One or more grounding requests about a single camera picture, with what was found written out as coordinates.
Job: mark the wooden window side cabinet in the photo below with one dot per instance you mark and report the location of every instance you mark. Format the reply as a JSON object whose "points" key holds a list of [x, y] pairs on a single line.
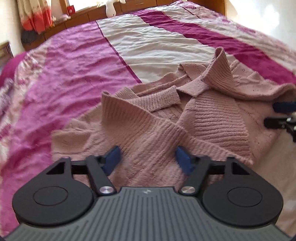
{"points": [[91, 14]]}

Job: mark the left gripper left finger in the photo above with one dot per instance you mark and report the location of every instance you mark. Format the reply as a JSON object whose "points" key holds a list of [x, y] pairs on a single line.
{"points": [[100, 168]]}

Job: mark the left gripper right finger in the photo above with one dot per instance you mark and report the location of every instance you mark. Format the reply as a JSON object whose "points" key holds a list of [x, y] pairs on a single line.
{"points": [[195, 168]]}

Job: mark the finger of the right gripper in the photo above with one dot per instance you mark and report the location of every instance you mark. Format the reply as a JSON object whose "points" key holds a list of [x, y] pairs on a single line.
{"points": [[284, 107], [287, 123]]}

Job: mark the orange white curtain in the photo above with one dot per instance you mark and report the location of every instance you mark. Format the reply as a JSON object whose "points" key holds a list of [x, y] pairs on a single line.
{"points": [[35, 15]]}

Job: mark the pink knitted sweater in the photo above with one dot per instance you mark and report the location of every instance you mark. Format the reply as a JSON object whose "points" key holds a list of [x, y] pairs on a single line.
{"points": [[215, 109]]}

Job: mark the magenta pillow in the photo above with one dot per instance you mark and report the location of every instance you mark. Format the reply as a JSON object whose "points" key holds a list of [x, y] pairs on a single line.
{"points": [[10, 68]]}

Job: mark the wooden headboard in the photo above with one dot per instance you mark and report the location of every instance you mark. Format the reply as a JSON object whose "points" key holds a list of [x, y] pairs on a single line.
{"points": [[5, 53]]}

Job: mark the magenta floral bed cover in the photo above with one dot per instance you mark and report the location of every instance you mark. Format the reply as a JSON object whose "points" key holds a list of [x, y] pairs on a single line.
{"points": [[66, 76]]}

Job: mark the red box on cabinet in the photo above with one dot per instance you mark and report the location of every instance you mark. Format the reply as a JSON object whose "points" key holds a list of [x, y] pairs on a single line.
{"points": [[71, 10]]}

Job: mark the white cloth on cabinet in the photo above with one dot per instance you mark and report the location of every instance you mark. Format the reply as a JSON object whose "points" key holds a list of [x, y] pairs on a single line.
{"points": [[110, 9]]}

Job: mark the dark bag on cabinet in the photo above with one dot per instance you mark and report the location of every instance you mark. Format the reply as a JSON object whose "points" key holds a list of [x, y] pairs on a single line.
{"points": [[29, 37]]}

